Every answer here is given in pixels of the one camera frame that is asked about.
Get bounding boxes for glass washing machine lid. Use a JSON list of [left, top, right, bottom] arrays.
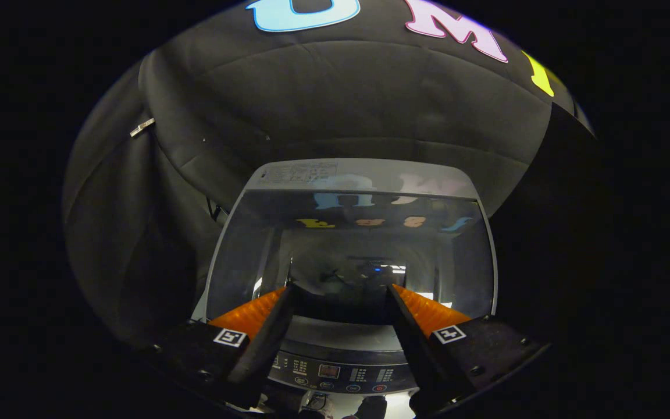
[[204, 158, 498, 326]]

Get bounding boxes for black backdrop cloth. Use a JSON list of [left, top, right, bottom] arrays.
[[62, 0, 594, 350]]

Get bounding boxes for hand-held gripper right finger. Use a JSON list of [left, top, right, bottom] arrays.
[[386, 283, 551, 415]]

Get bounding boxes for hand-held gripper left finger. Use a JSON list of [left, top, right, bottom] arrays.
[[149, 283, 296, 408]]

